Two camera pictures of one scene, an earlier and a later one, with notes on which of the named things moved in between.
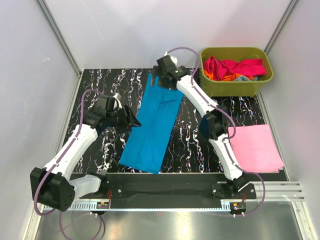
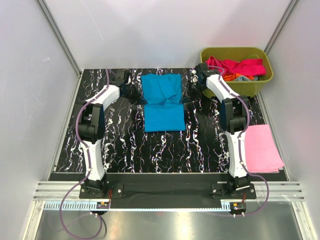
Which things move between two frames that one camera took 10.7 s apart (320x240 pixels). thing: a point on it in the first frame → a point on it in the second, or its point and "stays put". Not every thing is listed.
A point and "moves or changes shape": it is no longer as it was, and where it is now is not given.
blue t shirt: [157, 113] moves or changes shape
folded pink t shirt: [255, 148] stays put
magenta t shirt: [220, 68] stays put
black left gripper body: [117, 118] → [131, 92]
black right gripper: [156, 72] → [188, 91]
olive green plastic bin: [213, 88] stays put
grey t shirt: [242, 78] stays put
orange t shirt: [230, 78] stays put
